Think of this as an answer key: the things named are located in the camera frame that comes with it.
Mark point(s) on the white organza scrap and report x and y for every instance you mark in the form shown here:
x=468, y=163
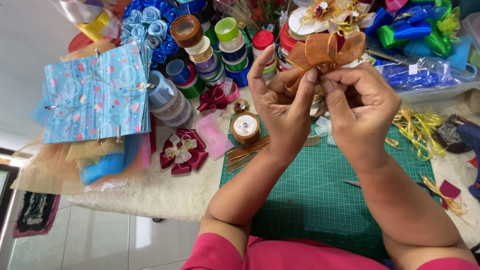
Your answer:
x=324, y=129

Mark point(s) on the red round lid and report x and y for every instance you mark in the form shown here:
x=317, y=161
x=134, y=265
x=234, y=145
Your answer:
x=79, y=42

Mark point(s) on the small maroon satin bow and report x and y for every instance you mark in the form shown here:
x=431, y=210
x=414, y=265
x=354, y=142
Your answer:
x=212, y=99

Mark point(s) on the orange organza bow gold edge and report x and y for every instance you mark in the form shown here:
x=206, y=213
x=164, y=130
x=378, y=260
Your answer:
x=318, y=52

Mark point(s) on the person's pink shirt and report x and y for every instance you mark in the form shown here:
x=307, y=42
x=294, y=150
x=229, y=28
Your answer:
x=300, y=255

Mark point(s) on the loose brown organza ribbon strip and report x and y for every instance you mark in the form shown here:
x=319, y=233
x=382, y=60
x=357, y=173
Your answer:
x=245, y=152

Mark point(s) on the light blue ribbon roll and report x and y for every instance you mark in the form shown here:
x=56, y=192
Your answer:
x=160, y=90

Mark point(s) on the pink ribbon roll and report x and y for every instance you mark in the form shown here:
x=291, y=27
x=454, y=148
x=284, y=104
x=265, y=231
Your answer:
x=231, y=92

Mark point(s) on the white lace tablecloth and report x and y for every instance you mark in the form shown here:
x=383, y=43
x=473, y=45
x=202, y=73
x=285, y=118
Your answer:
x=161, y=191

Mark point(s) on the curled gold ribbon bundle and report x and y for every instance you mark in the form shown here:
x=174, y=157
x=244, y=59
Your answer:
x=420, y=129

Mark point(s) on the dark floor rug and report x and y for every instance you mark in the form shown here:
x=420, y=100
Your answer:
x=35, y=213

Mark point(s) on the clear wrapped ribbon roll pack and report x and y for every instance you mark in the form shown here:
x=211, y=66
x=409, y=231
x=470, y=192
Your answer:
x=174, y=110

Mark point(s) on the person's left hand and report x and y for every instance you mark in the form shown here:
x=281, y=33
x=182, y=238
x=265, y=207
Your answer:
x=285, y=116

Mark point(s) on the person's right hand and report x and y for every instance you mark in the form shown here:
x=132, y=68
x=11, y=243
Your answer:
x=363, y=112

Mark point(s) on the white gold floral bow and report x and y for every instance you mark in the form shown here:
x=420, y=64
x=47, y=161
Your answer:
x=330, y=17

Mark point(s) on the bunch of floral stems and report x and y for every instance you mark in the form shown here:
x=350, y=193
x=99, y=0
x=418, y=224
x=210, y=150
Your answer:
x=255, y=13

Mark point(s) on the gold ribbon scraps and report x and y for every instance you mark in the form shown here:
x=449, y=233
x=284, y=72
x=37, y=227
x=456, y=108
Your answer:
x=437, y=189

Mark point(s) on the scissors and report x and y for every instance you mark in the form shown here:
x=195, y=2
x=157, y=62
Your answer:
x=352, y=183

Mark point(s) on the heap of coloured ribbon rolls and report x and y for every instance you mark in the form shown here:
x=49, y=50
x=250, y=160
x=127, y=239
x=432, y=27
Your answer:
x=210, y=56

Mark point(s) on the plastic bag of blue ribbon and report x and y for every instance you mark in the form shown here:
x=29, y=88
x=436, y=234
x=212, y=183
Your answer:
x=416, y=75

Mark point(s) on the brown ribbon spool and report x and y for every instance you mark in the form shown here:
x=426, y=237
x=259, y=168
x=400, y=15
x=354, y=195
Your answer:
x=245, y=127

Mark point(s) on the silver metal clip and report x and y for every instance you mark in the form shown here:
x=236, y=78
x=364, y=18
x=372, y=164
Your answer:
x=118, y=134
x=98, y=56
x=99, y=135
x=51, y=107
x=141, y=87

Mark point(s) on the red lid jar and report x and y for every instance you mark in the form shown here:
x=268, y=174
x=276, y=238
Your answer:
x=263, y=43

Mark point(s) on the green cutting mat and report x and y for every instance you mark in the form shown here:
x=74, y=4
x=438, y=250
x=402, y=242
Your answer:
x=315, y=198

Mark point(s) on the pink organza piece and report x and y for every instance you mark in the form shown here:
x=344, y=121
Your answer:
x=215, y=137

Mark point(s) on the blue glue gun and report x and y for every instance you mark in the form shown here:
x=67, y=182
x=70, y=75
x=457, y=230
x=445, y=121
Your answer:
x=473, y=150

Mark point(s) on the small brown ribbon flower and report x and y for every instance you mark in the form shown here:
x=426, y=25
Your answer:
x=241, y=106

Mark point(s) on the heap of blue green bows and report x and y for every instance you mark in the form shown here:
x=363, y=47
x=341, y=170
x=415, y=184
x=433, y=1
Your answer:
x=412, y=28

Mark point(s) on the blue satin rose bouquet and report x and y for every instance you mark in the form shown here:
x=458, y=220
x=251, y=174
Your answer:
x=152, y=28

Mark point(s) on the maroon fabric scrap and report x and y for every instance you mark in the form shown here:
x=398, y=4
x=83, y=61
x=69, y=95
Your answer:
x=449, y=190

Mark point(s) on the stack of blue patterned sheets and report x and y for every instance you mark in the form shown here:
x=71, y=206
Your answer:
x=95, y=93

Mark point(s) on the heap of coloured tulle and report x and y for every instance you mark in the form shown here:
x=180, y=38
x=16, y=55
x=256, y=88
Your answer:
x=75, y=165

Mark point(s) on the stack of red white rolls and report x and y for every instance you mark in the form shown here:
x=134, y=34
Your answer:
x=287, y=47

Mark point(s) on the black cabinet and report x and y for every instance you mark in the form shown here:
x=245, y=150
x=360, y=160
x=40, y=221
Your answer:
x=5, y=191

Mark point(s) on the large maroon satin bow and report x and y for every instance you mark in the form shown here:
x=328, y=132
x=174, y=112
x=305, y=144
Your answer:
x=183, y=152

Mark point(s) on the yellow white ribbon bundle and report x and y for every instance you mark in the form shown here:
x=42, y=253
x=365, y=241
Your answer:
x=95, y=20

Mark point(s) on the clear plastic container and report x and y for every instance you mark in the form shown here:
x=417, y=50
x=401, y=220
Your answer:
x=465, y=80

